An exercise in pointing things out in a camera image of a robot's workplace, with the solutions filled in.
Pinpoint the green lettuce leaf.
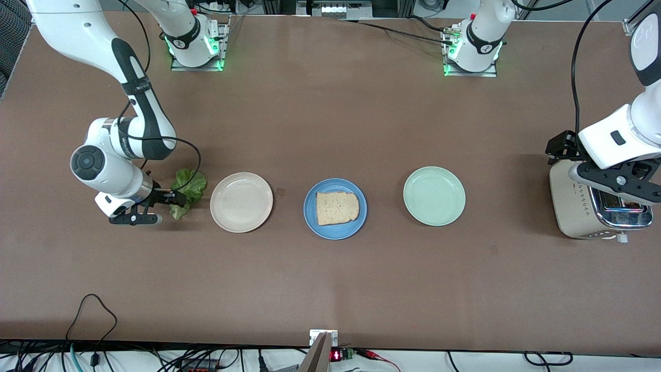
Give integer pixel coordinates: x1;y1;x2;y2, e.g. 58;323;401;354
169;168;208;221

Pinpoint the grey electronics box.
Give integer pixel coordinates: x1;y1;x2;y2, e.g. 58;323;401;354
296;0;373;19

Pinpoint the black cable to arm base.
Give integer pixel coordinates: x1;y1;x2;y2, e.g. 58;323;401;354
338;18;455;45

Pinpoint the blue plate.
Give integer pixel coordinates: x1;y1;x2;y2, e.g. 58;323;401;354
304;178;368;241

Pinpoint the grey metal camera bar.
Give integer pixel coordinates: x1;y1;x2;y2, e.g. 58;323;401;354
298;332;333;372

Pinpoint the beige plate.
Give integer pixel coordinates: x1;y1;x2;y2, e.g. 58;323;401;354
210;172;274;234

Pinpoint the light green plate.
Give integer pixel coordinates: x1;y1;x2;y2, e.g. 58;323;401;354
403;166;466;227

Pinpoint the cream and chrome toaster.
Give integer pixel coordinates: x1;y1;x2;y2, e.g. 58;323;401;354
549;161;654;243

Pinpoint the black looped cable with ferrite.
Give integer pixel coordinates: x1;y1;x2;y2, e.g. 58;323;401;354
65;293;119;368

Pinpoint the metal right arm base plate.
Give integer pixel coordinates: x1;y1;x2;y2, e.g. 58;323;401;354
170;14;229;72

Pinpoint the dark patterned chair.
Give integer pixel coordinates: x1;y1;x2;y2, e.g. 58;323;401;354
0;0;33;99

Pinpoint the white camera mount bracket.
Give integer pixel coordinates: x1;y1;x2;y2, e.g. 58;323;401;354
309;329;339;347

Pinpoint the toasted bread slice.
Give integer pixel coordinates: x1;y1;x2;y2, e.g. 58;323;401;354
316;191;360;226

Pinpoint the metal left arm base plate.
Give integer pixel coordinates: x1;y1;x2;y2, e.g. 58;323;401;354
443;27;499;78

